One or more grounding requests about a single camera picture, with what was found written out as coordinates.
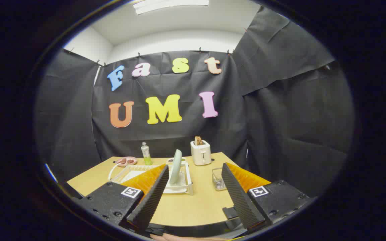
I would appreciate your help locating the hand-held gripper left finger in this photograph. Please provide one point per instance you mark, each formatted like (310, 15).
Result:
(152, 197)

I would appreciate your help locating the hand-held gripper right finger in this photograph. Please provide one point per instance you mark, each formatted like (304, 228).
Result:
(240, 197)

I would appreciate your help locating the pale green plate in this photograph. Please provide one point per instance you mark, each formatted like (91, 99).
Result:
(176, 167)

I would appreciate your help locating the small pink plate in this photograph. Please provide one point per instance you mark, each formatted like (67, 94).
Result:
(126, 162)

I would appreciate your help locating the clear bottle with green liquid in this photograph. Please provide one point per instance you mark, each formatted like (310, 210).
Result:
(146, 155)

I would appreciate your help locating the cream toaster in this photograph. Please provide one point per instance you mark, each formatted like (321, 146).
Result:
(201, 155)

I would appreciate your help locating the brown toast slice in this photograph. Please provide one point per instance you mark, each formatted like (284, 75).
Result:
(201, 142)
(196, 141)

